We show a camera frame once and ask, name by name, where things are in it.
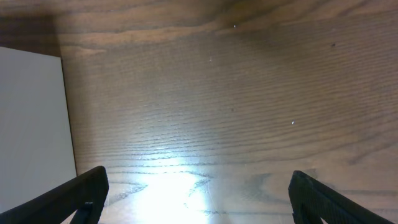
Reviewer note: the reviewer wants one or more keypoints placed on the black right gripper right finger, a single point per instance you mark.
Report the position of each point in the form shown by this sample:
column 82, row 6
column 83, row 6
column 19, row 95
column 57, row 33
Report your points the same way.
column 314, row 202

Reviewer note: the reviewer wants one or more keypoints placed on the white cardboard box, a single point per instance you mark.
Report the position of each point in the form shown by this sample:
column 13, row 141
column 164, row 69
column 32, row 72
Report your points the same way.
column 36, row 143

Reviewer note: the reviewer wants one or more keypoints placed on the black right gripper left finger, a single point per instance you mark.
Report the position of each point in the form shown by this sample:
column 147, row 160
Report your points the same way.
column 83, row 197

